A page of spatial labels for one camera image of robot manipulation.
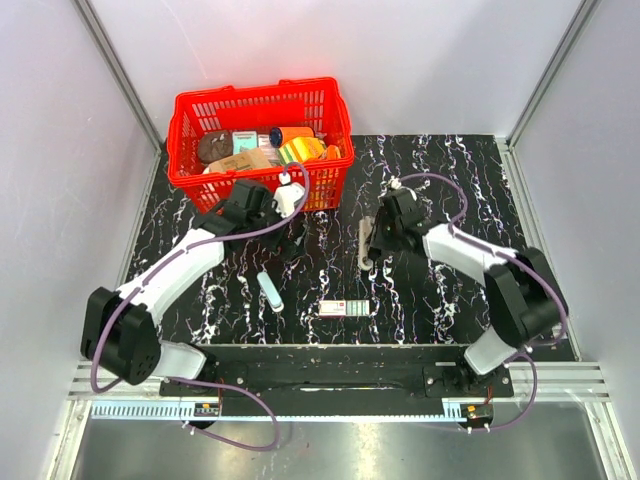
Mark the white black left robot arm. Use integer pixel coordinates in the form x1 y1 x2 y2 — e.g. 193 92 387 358
80 174 308 396

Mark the grey metal stapler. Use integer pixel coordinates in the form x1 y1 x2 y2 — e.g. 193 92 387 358
358 216 380 271

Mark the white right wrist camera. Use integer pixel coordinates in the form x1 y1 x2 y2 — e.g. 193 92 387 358
387 177 417 200

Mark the light blue stapler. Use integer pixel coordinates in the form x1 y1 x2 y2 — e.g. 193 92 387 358
257 271 284 313

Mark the orange snack packet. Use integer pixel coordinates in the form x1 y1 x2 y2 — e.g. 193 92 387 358
324 145 341 160

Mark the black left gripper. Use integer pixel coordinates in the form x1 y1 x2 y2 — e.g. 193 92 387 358
247 193 310 263

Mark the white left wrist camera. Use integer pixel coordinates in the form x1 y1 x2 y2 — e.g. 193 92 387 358
274 173 305 218

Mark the brown cardboard box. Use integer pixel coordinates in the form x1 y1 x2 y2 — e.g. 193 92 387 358
203 148 272 174

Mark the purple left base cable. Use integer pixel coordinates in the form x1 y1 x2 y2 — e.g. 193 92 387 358
172 377 281 451

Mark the red white staple box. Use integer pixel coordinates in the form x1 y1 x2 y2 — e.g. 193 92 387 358
318 300 370 317

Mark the yellow green striped box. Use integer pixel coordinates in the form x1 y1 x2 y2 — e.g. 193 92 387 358
278 137 327 165

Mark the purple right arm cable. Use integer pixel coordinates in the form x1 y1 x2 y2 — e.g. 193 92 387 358
394 173 570 347

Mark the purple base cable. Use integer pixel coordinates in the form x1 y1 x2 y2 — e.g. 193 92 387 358
172 377 281 451
469 352 539 432

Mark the red plastic shopping basket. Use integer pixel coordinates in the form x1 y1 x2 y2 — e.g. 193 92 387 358
167 77 354 212

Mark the orange bottle blue cap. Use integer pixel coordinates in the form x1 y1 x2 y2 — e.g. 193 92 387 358
269 126 315 148

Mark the teal white small box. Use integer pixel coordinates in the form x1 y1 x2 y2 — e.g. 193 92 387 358
232 131 258 155

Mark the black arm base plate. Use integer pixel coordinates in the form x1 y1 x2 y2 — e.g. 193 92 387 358
200 344 514 400

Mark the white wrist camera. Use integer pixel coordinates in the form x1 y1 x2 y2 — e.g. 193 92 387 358
274 173 305 218
387 177 417 200

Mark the brown round cookie pack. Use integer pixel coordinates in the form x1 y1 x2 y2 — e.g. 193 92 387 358
197 130 233 165

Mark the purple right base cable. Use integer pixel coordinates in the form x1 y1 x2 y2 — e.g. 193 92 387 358
469 352 539 432

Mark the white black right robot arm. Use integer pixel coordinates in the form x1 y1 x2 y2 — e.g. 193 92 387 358
358 187 568 396

